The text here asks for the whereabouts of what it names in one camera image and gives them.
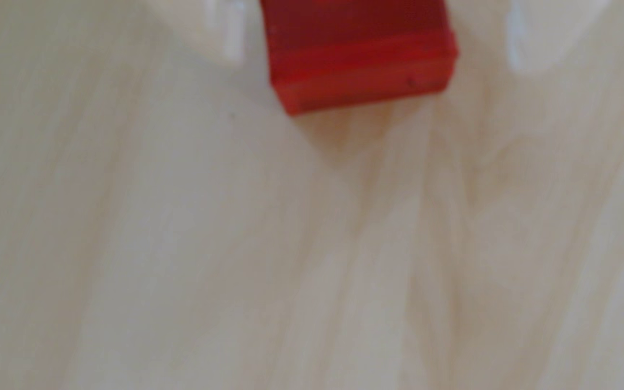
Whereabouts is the red rectangular block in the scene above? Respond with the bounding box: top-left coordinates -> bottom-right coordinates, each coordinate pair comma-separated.
259,0 -> 460,117

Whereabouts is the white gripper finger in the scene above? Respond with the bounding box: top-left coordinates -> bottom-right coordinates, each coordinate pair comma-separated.
506,0 -> 611,74
151,0 -> 248,65

